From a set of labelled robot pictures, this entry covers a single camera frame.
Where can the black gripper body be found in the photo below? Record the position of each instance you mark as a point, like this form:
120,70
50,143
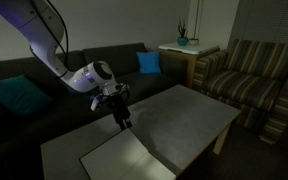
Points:
120,108

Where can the large white-paged book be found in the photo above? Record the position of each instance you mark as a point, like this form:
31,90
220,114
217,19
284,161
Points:
124,160

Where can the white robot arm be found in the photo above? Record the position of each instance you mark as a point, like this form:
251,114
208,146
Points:
44,40

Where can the dark fabric sofa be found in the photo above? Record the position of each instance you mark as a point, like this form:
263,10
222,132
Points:
144,83

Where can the bright blue cushion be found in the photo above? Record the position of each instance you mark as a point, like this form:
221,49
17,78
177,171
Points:
148,62

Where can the wooden side table white top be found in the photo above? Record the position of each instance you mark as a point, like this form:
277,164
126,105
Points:
190,49

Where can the plant in teal pot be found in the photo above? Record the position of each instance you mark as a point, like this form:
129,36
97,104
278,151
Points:
182,40

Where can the wooden coffee table leg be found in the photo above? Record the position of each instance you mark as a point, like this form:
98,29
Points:
221,140

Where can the small white plant pot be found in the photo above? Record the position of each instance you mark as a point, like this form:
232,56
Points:
193,42

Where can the teal cushion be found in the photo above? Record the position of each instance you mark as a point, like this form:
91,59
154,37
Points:
17,95

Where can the striped armchair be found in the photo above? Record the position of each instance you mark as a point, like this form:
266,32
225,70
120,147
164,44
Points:
250,83

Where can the window blinds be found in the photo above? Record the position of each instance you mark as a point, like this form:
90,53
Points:
270,20

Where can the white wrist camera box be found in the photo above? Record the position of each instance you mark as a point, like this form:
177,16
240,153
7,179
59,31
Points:
96,102

